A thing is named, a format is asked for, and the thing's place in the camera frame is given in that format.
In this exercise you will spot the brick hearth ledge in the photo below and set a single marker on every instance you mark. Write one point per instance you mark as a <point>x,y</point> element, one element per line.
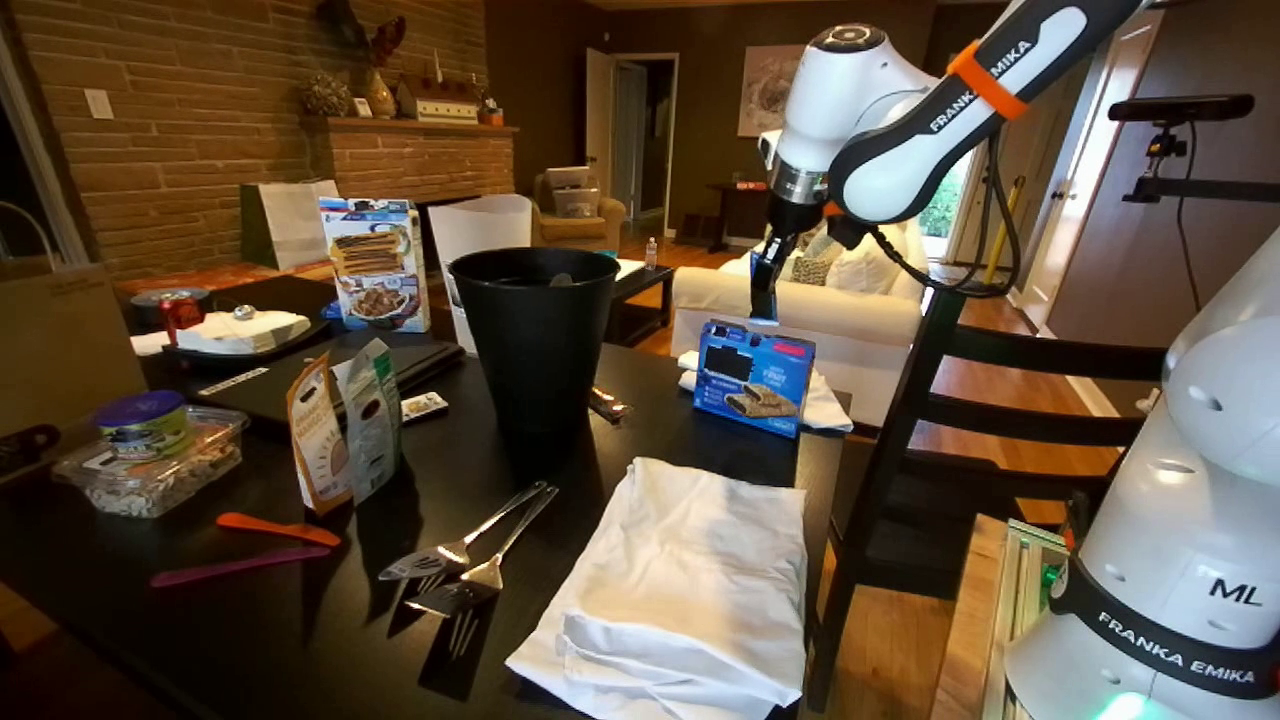
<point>214,278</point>

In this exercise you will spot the white sofa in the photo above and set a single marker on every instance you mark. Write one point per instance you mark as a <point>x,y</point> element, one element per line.
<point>854,334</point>

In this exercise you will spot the red cup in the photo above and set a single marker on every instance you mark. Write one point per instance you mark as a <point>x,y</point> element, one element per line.
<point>178,316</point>

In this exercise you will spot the small shiny packet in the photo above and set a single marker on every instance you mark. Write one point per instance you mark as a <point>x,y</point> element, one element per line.
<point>605,406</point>

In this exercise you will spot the purple stick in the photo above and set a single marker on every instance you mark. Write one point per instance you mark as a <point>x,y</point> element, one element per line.
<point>225,569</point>

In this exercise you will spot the black coffee table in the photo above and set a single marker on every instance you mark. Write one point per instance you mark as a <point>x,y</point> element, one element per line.
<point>641,287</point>

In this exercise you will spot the black wooden chair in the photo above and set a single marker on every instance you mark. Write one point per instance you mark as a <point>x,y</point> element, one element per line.
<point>1014,355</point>

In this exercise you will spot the framed wall picture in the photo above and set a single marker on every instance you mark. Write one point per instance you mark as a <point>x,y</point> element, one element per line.
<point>763,86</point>

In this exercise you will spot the brown white snack pouch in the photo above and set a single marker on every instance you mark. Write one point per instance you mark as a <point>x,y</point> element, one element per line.
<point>319,454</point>

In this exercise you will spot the orange stick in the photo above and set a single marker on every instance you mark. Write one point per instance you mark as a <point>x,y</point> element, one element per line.
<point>281,530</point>

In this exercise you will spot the tan armchair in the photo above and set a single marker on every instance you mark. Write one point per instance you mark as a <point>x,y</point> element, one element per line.
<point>580,230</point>

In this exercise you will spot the small mantel box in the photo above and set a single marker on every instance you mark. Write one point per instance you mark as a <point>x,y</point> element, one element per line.
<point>445,109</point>

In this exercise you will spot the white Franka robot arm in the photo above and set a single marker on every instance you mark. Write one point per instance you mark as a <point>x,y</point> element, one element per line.
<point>1201,534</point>

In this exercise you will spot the black plastic bin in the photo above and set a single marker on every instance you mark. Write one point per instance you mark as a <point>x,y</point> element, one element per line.
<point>535,363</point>

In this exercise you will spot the white folded cloth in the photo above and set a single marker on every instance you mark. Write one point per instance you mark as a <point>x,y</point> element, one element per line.
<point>665,601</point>

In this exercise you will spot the white translucent bin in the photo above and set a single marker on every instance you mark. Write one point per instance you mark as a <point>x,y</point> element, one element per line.
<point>464,225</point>

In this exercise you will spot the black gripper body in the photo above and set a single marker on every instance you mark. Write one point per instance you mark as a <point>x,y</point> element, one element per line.
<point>768,259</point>

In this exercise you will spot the white light switch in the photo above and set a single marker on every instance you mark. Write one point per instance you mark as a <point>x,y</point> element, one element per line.
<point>103,106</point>

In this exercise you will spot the white door frame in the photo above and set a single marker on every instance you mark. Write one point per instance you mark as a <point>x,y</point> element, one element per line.
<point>592,132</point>

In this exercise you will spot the yellow stick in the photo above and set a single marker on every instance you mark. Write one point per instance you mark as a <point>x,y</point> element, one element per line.
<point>1003,242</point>

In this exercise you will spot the silver metal spatula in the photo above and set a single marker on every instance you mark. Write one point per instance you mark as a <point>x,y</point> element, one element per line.
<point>464,542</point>

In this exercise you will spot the brown paper bag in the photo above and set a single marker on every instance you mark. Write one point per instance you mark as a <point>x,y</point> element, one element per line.
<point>61,346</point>

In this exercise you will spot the dried plant vase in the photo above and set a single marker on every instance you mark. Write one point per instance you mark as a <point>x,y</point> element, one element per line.
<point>378,95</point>

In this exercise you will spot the clear plastic container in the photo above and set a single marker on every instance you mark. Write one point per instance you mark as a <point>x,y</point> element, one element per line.
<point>146,484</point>

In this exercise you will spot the wooden platform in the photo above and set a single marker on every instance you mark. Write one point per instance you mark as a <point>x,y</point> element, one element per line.
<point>967,625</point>

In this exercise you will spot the black slotted spatula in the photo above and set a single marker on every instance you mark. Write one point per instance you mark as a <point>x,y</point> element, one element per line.
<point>461,646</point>

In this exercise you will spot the dark side table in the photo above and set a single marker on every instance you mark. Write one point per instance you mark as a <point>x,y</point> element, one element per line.
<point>742,214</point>

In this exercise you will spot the white paper stack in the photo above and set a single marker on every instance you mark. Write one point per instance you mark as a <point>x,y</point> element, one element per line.
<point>245,329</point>

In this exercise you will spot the cereal box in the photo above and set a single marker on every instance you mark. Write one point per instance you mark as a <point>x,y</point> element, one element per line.
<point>372,266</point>

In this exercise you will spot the small white remote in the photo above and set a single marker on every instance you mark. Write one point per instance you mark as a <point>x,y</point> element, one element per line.
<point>425,406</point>

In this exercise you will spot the black camera on mount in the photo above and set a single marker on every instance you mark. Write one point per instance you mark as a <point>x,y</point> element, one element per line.
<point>1180,106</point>

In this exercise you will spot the green white snack pouch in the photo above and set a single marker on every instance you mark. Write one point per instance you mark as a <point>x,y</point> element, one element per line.
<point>372,427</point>

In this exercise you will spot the brick fireplace mantel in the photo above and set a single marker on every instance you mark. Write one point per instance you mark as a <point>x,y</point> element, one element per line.
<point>413,160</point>

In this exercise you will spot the blue fruit bar box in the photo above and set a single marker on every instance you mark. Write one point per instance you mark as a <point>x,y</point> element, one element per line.
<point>745,383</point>

